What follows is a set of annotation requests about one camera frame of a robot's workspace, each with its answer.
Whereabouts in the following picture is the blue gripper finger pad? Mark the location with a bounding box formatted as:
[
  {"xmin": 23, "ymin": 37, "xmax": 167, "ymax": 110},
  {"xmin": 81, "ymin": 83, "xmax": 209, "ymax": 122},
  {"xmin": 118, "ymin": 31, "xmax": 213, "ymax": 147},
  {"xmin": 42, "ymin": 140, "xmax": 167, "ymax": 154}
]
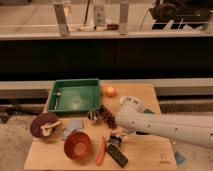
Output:
[{"xmin": 174, "ymin": 151, "xmax": 186, "ymax": 165}]

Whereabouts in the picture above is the black handled brush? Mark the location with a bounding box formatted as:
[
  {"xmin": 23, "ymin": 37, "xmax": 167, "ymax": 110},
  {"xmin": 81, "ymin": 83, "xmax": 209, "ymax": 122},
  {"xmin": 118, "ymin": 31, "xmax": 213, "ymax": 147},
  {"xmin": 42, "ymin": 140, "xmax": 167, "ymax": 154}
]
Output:
[{"xmin": 107, "ymin": 133, "xmax": 127, "ymax": 148}]

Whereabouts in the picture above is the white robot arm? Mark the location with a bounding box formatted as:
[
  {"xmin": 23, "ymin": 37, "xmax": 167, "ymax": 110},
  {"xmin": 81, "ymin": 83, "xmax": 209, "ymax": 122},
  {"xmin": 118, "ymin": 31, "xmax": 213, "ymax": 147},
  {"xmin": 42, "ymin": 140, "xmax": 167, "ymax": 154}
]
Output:
[{"xmin": 115, "ymin": 105, "xmax": 213, "ymax": 149}]

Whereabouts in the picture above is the teal sponge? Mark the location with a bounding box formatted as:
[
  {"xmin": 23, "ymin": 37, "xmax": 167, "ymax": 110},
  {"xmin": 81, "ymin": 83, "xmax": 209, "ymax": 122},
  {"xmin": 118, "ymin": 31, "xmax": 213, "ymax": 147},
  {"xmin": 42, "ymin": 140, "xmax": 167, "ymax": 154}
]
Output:
[{"xmin": 144, "ymin": 108, "xmax": 155, "ymax": 114}]

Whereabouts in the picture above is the black remote control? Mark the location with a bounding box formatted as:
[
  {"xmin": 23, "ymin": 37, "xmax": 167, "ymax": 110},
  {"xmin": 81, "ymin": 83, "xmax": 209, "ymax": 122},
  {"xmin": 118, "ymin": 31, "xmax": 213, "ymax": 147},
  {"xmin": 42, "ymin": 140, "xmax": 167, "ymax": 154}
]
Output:
[{"xmin": 107, "ymin": 144, "xmax": 128, "ymax": 168}]

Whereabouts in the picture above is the orange carrot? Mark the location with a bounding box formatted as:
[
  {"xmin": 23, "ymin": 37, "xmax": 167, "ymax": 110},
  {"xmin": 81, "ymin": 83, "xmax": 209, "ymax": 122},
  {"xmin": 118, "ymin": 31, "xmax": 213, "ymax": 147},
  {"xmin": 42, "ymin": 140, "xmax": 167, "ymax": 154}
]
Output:
[{"xmin": 96, "ymin": 137, "xmax": 106, "ymax": 166}]

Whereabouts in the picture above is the dark grape bunch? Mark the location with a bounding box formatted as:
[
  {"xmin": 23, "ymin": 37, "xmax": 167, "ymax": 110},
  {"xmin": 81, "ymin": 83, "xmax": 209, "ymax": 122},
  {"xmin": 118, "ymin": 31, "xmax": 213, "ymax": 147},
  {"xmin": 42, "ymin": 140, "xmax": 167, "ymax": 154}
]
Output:
[{"xmin": 100, "ymin": 105, "xmax": 117, "ymax": 129}]

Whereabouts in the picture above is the orange fruit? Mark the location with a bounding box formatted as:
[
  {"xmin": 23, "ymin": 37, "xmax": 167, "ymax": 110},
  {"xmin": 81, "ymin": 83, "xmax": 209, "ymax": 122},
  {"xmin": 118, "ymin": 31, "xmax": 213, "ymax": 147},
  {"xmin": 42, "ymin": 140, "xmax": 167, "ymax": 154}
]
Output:
[{"xmin": 105, "ymin": 86, "xmax": 116, "ymax": 98}]

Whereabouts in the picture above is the striped small ball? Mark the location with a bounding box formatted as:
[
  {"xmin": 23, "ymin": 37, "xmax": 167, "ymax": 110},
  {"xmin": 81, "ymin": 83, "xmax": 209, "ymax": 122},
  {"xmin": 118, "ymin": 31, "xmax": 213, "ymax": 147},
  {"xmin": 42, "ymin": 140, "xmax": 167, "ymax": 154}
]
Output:
[{"xmin": 87, "ymin": 110, "xmax": 98, "ymax": 122}]

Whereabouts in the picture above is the orange red bowl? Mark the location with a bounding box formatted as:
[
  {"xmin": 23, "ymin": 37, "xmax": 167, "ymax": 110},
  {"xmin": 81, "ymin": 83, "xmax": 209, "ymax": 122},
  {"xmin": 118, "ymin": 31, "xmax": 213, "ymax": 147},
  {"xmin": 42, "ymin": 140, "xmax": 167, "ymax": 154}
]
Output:
[{"xmin": 64, "ymin": 132, "xmax": 92, "ymax": 161}]

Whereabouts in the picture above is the light blue cloth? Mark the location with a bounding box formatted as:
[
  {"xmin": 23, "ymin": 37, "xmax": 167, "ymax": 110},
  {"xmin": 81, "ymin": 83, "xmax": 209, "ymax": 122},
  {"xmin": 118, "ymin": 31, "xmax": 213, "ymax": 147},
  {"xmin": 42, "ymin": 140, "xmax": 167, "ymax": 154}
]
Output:
[{"xmin": 61, "ymin": 119, "xmax": 84, "ymax": 140}]

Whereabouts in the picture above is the green plastic tray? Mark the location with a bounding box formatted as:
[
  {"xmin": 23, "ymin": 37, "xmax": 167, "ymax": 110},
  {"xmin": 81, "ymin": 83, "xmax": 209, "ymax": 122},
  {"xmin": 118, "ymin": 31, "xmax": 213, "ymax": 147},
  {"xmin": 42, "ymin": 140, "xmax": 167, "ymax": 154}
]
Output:
[{"xmin": 47, "ymin": 78, "xmax": 101, "ymax": 114}]

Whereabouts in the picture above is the beige mushroom toy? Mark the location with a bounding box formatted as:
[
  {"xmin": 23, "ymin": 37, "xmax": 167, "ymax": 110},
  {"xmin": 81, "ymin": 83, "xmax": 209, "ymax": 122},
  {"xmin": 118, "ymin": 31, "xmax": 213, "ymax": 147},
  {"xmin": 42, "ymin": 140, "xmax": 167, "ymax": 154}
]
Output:
[{"xmin": 40, "ymin": 121, "xmax": 61, "ymax": 137}]

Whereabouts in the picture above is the metal spoon in tray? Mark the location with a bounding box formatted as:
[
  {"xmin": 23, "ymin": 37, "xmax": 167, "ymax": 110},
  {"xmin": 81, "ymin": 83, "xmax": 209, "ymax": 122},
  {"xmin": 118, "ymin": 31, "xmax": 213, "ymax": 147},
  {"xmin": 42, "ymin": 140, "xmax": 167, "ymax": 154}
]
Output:
[{"xmin": 53, "ymin": 92, "xmax": 61, "ymax": 110}]

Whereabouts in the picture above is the maroon bowl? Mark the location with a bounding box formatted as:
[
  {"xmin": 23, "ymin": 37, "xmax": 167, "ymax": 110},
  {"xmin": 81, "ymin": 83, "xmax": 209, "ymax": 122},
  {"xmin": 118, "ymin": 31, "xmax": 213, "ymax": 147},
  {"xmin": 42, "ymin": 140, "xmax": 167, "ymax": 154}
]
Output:
[{"xmin": 30, "ymin": 113, "xmax": 59, "ymax": 139}]

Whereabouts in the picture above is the dark machine on shelf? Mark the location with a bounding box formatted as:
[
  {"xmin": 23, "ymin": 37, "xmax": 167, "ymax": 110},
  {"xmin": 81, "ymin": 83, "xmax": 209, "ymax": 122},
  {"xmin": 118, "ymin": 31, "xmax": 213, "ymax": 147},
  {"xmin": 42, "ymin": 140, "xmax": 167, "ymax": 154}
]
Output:
[{"xmin": 149, "ymin": 0, "xmax": 213, "ymax": 24}]

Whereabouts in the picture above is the grey post right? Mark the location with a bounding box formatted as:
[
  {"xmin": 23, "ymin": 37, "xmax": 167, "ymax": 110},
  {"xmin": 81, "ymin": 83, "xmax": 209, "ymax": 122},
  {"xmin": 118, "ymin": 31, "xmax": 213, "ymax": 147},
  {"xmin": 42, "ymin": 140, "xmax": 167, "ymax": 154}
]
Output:
[{"xmin": 119, "ymin": 1, "xmax": 129, "ymax": 35}]

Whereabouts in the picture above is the grey post left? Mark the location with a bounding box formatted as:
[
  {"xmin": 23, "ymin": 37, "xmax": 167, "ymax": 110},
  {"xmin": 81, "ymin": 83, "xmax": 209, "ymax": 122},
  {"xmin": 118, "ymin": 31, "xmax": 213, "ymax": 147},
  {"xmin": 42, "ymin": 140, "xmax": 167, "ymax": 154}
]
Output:
[{"xmin": 53, "ymin": 0, "xmax": 69, "ymax": 36}]

